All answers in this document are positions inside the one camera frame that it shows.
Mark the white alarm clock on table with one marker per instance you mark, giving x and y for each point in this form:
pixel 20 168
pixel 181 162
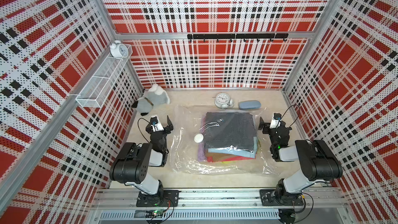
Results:
pixel 223 101

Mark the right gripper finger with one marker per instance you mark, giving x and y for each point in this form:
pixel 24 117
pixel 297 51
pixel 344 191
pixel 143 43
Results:
pixel 263 126
pixel 286 127

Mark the clear plastic vacuum bag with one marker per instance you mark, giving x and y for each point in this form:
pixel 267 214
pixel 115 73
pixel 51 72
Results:
pixel 184 150

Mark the white alarm clock on shelf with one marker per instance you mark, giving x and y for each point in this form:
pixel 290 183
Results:
pixel 118 49

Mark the blue glasses case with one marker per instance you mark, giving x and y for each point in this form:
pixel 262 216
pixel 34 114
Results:
pixel 249 105

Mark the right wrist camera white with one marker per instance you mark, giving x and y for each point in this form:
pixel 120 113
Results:
pixel 275 122

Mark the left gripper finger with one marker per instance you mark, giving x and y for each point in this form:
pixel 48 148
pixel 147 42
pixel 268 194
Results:
pixel 151 126
pixel 169 122

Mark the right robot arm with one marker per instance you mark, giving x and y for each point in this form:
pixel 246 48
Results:
pixel 317 163

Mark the black wall hook rail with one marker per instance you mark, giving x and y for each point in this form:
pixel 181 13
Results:
pixel 270 36

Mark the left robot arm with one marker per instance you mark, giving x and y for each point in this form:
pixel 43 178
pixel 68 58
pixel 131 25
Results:
pixel 131 164

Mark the purple folded garment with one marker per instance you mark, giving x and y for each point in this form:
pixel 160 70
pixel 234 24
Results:
pixel 201 149

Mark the red folded garment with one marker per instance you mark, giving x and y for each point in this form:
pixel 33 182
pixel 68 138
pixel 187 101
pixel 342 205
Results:
pixel 226 158

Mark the white wire mesh shelf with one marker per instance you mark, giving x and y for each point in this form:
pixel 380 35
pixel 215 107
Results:
pixel 98 88

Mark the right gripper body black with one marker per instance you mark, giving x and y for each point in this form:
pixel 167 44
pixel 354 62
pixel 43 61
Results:
pixel 271 132

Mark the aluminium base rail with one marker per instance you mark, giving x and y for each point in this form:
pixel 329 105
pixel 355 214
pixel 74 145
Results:
pixel 221 205

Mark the light blue folded garment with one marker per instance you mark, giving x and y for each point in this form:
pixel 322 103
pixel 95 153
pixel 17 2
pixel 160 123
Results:
pixel 239 153

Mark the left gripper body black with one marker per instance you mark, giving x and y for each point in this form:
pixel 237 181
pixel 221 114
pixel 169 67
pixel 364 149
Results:
pixel 166 130

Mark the grey white plush toy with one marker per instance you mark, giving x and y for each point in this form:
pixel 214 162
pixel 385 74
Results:
pixel 152 98

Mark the white vacuum bag valve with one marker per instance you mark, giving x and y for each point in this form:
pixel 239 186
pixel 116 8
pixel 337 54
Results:
pixel 199 138

